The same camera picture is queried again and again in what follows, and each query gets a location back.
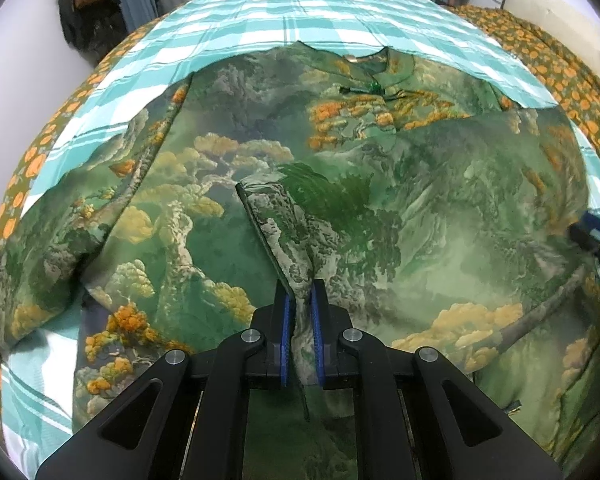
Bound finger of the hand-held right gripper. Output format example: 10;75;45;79
567;210;600;286

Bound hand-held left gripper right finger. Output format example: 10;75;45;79
307;278;566;480

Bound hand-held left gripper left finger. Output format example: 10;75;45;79
35;277;301;480

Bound green landscape print dress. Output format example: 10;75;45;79
0;42;600;480

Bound dark hanging clothes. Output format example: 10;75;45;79
55;0;128;66

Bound orange floral bed sheet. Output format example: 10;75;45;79
0;4;600;421

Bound cream pillow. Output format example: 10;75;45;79
500;0;600;92

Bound teal checked blanket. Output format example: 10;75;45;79
0;0;600;471

